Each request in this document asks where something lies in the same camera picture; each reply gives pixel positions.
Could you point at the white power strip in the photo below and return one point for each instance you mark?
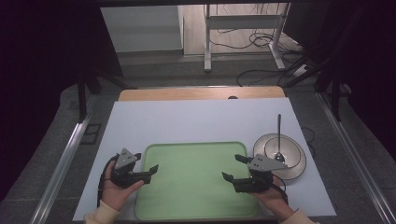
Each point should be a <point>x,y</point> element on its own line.
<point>300,70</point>

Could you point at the white panel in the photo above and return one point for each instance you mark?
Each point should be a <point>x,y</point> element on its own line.
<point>140,28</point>

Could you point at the large white plate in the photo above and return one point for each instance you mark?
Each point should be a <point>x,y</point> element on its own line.
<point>295,174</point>

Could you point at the small dark table knob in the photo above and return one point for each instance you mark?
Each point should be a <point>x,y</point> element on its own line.
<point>233,97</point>

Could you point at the black floor socket cover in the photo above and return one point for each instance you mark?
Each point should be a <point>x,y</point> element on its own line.
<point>91,133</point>

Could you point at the person's left hand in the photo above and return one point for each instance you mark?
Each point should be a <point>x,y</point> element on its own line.
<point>115,194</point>

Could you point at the white bowl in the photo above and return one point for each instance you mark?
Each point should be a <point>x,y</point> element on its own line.
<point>291,151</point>

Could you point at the person's right hand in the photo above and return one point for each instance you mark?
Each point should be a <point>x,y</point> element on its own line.
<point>274,199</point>

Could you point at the white desk frame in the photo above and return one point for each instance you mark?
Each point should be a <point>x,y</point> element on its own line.
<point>243,21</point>

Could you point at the green plastic tray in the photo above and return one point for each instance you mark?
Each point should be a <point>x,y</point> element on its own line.
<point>196,180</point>

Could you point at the black stand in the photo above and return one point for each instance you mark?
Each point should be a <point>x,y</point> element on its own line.
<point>82,96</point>
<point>335,96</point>

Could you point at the metal spoon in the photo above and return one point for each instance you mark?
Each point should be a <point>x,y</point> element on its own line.
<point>279,137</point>

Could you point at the wooden table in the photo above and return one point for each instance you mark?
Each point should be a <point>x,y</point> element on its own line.
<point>199,93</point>

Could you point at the metal floor rail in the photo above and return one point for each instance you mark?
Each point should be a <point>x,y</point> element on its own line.
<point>62,168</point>
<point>351,149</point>

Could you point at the white table sheet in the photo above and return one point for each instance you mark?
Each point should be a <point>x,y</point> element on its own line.
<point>193,119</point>

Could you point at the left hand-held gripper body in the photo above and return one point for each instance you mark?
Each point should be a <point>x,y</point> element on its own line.
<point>124,168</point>

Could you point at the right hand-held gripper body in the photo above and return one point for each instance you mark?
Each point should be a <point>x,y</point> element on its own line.
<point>260,174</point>

